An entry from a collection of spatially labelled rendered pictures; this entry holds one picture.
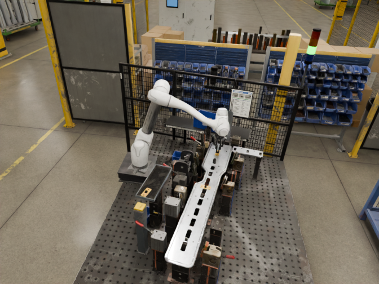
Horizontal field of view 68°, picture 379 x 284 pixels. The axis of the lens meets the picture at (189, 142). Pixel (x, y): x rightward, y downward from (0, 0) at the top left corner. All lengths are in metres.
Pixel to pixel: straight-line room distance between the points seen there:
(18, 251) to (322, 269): 3.03
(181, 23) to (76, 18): 4.94
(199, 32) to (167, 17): 1.03
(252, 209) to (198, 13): 7.05
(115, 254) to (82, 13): 3.25
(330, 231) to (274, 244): 1.39
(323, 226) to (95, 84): 3.72
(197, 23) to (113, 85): 4.87
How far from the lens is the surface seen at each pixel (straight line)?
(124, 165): 2.81
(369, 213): 3.87
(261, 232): 2.46
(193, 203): 2.16
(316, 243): 3.52
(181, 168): 2.25
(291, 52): 2.81
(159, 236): 1.88
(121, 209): 2.55
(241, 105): 2.97
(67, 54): 4.73
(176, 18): 8.99
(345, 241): 3.69
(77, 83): 4.84
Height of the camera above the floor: 2.54
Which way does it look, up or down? 33 degrees down
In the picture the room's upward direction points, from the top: 3 degrees clockwise
